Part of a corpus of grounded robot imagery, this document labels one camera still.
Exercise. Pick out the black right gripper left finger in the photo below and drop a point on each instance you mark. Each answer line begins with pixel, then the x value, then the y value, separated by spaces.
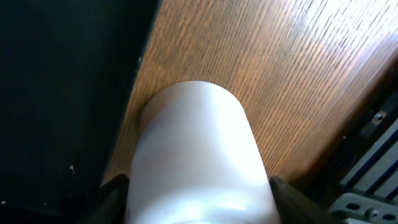
pixel 109 206

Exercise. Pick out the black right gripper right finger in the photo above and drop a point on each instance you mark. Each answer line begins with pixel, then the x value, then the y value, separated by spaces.
pixel 295 208

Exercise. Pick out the pink plastic cup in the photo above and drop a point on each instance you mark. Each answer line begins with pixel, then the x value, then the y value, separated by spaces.
pixel 196 161

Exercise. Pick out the grey dishwasher rack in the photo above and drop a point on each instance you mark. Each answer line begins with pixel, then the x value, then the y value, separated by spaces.
pixel 370 187

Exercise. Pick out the black round tray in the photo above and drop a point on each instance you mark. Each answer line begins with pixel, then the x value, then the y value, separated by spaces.
pixel 68 68

